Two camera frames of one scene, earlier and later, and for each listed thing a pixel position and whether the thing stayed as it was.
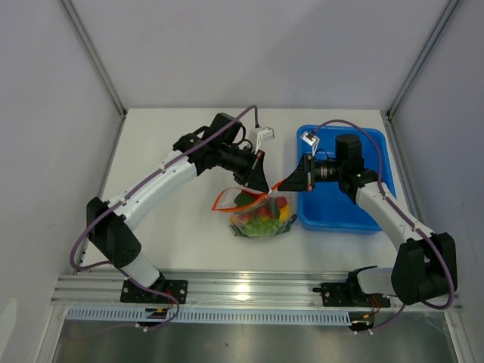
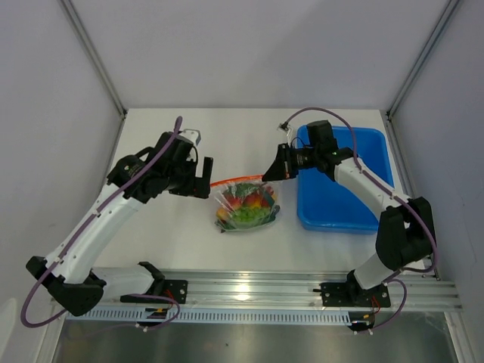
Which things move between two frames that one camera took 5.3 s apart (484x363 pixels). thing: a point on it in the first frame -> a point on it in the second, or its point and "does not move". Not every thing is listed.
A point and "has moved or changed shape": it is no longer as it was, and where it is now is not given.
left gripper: [253, 176] -> [197, 188]
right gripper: [298, 180] -> [283, 167]
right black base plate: [348, 294] does not move
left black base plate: [133, 293] does not move
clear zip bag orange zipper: [258, 215] has moved or changed shape
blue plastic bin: [327, 209] does not move
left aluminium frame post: [82, 35] does not move
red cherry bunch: [268, 210] -> [259, 198]
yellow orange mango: [285, 213] -> [221, 213]
